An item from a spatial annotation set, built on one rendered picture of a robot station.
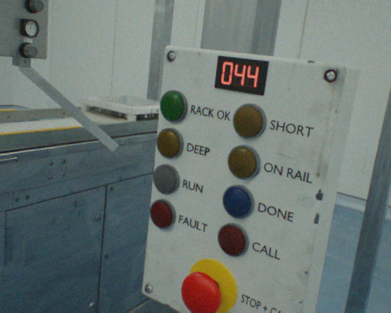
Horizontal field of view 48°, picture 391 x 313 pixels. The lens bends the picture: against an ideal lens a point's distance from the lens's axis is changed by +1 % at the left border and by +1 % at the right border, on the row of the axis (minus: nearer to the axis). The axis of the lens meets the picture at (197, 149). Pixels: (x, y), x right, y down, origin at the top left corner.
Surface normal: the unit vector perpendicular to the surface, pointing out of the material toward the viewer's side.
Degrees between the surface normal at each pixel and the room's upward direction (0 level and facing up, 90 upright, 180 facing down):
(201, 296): 87
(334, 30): 90
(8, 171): 90
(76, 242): 90
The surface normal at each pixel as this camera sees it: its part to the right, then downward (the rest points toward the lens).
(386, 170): -0.55, 0.12
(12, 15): 0.83, 0.21
